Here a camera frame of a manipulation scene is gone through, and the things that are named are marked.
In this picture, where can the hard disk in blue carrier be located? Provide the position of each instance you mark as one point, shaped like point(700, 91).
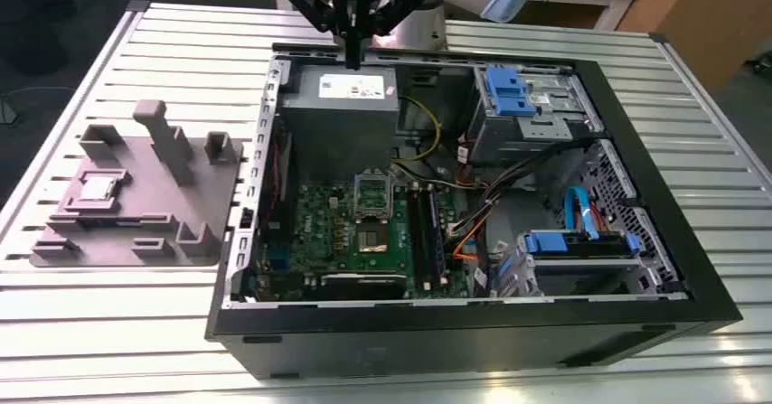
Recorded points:
point(545, 243)

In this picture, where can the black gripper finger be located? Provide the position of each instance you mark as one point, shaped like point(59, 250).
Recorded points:
point(326, 11)
point(391, 15)

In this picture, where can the CPU socket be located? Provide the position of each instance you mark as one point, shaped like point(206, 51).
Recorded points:
point(374, 240)

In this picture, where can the blue plastic drive latch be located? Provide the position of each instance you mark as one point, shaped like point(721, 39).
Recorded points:
point(509, 92)

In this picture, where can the wooden cabinet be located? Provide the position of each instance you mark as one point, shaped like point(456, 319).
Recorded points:
point(712, 24)

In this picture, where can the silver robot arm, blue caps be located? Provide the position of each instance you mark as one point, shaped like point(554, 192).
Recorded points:
point(422, 29)

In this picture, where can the grey metal disk bay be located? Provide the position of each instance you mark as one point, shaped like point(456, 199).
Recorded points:
point(578, 263)

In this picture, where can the grey power supply unit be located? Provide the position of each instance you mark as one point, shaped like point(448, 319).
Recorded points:
point(338, 128)

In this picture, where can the black RAM slot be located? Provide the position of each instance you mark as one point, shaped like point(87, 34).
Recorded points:
point(415, 232)

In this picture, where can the black PC case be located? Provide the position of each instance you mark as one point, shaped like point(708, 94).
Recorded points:
point(422, 345)

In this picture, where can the CPU with silver top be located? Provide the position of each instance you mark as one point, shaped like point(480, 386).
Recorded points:
point(98, 190)

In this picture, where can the grey metal drive cage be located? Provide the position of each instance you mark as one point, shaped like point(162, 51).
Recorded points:
point(542, 130)

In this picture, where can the RAM stick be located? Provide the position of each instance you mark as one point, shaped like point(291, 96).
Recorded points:
point(436, 237)

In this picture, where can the green motherboard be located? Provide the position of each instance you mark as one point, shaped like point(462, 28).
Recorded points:
point(319, 241)

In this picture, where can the metal locking lever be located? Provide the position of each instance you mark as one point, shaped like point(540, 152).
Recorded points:
point(394, 178)

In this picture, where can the grey plastic parts rack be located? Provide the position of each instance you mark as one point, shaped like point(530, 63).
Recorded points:
point(151, 223)

